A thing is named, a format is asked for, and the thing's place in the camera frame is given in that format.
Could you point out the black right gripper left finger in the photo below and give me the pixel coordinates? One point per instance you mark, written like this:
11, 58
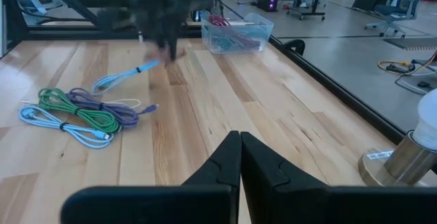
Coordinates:
211, 200

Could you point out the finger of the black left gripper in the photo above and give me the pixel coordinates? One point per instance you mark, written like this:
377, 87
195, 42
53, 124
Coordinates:
172, 50

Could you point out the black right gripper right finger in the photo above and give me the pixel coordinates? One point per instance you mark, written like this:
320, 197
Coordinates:
273, 200

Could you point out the clear plastic bin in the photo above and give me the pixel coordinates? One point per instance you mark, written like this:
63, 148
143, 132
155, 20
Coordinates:
263, 29

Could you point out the black wheeled stand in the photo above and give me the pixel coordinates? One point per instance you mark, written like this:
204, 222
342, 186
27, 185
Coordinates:
305, 12

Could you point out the white light bulb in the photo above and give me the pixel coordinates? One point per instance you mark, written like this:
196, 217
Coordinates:
428, 121

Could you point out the black floor mat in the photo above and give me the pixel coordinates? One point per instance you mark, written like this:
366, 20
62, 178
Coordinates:
409, 43

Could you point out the grey office chair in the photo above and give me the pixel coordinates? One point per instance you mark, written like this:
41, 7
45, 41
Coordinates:
396, 10

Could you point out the black curved bracket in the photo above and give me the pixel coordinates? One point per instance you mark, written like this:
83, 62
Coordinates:
297, 44

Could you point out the black aluminium table frame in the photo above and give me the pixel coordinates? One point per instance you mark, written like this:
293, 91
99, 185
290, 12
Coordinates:
341, 93

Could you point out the silver aluminium post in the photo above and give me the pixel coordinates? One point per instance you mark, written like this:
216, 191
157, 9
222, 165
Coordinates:
2, 29

